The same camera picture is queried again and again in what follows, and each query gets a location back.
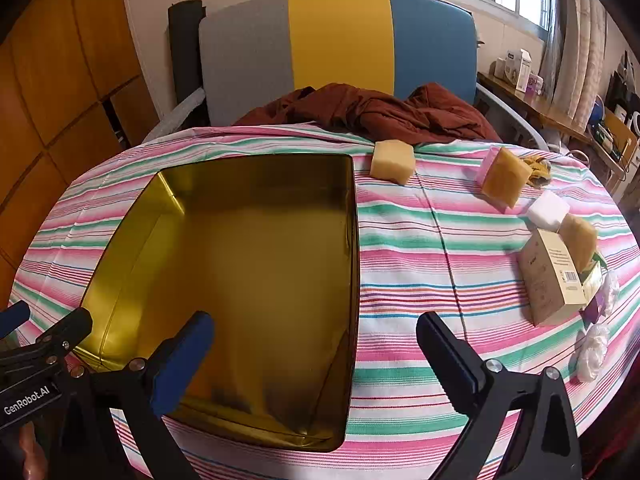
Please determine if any square yellow sponge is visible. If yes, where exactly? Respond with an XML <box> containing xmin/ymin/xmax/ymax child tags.
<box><xmin>370</xmin><ymin>140</ymin><xmax>417</xmax><ymax>186</ymax></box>

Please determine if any person's left hand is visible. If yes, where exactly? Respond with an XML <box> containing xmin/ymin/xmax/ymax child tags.
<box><xmin>19</xmin><ymin>422</ymin><xmax>49</xmax><ymax>480</ymax></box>

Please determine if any purple small item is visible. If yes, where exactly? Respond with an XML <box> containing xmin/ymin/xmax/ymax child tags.
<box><xmin>582</xmin><ymin>295</ymin><xmax>606</xmax><ymax>325</ymax></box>

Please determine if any yellow wooden side cabinet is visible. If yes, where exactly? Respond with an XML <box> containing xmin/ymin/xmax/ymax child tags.
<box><xmin>597</xmin><ymin>110</ymin><xmax>638</xmax><ymax>161</ymax></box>

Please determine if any striped bed sheet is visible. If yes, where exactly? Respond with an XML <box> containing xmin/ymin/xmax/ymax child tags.
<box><xmin>7</xmin><ymin>122</ymin><xmax>640</xmax><ymax>480</ymax></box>

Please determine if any pink plastic case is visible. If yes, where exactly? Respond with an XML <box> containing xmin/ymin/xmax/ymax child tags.
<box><xmin>479</xmin><ymin>149</ymin><xmax>501</xmax><ymax>191</ymax></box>

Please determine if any clear plastic bag wad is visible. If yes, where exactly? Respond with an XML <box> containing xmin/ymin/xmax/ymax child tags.
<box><xmin>575</xmin><ymin>322</ymin><xmax>612</xmax><ymax>383</ymax></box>
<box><xmin>597</xmin><ymin>270</ymin><xmax>621</xmax><ymax>317</ymax></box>

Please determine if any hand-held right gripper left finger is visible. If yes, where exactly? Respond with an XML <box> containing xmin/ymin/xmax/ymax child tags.
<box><xmin>47</xmin><ymin>311</ymin><xmax>216</xmax><ymax>480</ymax></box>

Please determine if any dark red container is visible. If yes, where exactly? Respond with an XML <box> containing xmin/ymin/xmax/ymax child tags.
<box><xmin>80</xmin><ymin>154</ymin><xmax>361</xmax><ymax>453</ymax></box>

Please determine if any wooden desk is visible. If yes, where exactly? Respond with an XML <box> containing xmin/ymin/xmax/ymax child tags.
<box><xmin>477</xmin><ymin>71</ymin><xmax>593</xmax><ymax>146</ymax></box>

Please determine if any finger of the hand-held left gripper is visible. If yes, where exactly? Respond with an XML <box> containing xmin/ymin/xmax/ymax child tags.
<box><xmin>19</xmin><ymin>306</ymin><xmax>94</xmax><ymax>369</ymax></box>
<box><xmin>0</xmin><ymin>301</ymin><xmax>32</xmax><ymax>341</ymax></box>

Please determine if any beige cardboard box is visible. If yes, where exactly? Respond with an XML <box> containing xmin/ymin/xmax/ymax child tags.
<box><xmin>517</xmin><ymin>228</ymin><xmax>603</xmax><ymax>327</ymax></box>

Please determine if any grey yellow blue chair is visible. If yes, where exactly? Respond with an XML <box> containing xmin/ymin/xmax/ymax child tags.
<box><xmin>199</xmin><ymin>0</ymin><xmax>478</xmax><ymax>128</ymax></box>

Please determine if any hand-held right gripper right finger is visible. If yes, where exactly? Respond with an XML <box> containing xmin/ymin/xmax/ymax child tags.
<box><xmin>416</xmin><ymin>311</ymin><xmax>585</xmax><ymax>480</ymax></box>

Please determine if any wooden wardrobe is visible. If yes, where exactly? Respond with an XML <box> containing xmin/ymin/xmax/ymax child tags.
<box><xmin>0</xmin><ymin>0</ymin><xmax>161</xmax><ymax>301</ymax></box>

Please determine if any pale long curtain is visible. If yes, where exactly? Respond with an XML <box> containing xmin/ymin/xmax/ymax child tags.
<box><xmin>542</xmin><ymin>0</ymin><xmax>623</xmax><ymax>126</ymax></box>

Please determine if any black monitor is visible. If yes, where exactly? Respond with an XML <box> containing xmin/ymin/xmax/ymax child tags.
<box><xmin>607</xmin><ymin>52</ymin><xmax>640</xmax><ymax>111</ymax></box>

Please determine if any brown red garment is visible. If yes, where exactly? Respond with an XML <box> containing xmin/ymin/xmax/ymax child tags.
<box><xmin>232</xmin><ymin>82</ymin><xmax>503</xmax><ymax>148</ymax></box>

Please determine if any white carton box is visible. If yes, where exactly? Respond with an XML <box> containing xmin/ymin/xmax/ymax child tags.
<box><xmin>505</xmin><ymin>49</ymin><xmax>533</xmax><ymax>92</ymax></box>

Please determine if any white sponge block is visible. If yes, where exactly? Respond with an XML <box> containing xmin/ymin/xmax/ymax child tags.
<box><xmin>527</xmin><ymin>190</ymin><xmax>571</xmax><ymax>233</ymax></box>

